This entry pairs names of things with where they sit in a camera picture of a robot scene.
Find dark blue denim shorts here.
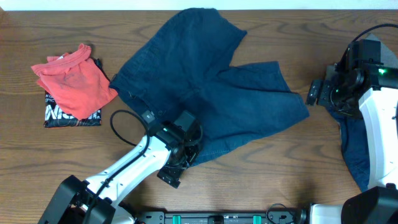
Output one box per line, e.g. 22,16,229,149
110,8,309,164

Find folded black printed t-shirt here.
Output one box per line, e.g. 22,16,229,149
44,59,103,128

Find blue garment in pile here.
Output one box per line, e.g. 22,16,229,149
328,110,370,192

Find folded red t-shirt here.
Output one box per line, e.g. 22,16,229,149
31,44,118,120

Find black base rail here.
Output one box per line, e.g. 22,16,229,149
136,203,309,224

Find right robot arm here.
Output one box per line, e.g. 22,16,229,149
302,34,397,223

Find grey garment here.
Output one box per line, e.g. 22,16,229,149
325,42,397,80

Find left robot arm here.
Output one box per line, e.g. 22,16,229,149
39,111,203,223

